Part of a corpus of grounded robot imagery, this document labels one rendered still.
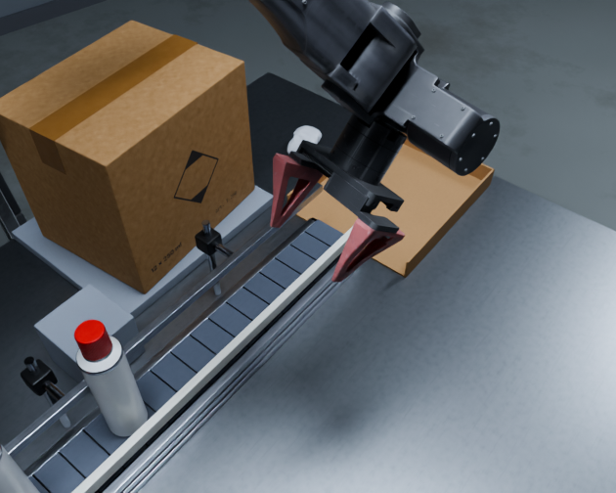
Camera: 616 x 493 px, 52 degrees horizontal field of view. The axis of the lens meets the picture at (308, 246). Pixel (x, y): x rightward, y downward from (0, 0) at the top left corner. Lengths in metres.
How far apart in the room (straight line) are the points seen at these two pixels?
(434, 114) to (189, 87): 0.51
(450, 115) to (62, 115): 0.59
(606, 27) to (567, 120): 0.90
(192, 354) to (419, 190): 0.55
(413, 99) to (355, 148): 0.08
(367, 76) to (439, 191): 0.72
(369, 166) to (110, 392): 0.40
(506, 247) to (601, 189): 1.56
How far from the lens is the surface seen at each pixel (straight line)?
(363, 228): 0.57
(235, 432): 0.92
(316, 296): 0.99
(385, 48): 0.53
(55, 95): 1.02
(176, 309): 0.88
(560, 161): 2.77
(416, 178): 1.25
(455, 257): 1.13
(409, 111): 0.56
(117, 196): 0.90
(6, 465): 0.75
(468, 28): 3.55
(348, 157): 0.60
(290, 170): 0.64
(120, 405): 0.82
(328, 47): 0.51
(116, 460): 0.84
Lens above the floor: 1.65
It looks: 48 degrees down
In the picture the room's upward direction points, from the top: straight up
